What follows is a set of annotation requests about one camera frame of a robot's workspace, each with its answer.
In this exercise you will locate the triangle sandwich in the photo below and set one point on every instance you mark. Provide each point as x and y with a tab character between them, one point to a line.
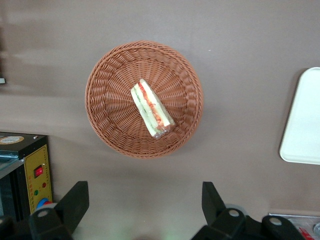
150	107

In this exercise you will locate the black yellow food warmer cabinet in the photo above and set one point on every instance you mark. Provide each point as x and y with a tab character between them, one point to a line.
37	160

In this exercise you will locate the round brown wicker basket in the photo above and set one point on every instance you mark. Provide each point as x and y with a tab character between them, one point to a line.
112	105

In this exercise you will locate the cream plastic serving tray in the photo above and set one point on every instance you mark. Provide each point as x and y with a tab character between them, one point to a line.
303	117

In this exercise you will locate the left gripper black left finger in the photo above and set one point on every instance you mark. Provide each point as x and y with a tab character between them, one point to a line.
72	202

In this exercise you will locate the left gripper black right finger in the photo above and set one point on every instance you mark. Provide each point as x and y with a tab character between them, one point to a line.
212	205

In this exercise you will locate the metal tray with snack bags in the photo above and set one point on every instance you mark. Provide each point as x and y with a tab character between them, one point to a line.
2	81

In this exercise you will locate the clear acrylic bottle rack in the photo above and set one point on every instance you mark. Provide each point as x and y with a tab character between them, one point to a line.
287	218

